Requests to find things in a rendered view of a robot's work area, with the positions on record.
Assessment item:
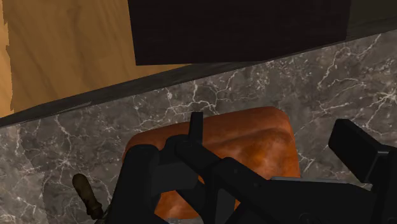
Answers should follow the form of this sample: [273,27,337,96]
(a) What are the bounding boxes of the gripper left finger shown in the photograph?
[104,111,270,224]

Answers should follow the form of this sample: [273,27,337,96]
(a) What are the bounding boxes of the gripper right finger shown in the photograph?
[328,118,397,224]

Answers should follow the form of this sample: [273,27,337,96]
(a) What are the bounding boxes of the dark brown tool handle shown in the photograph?
[71,172,105,221]

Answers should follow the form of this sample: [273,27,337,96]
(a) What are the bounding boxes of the orange-brown rounded loaf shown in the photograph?
[122,106,302,220]

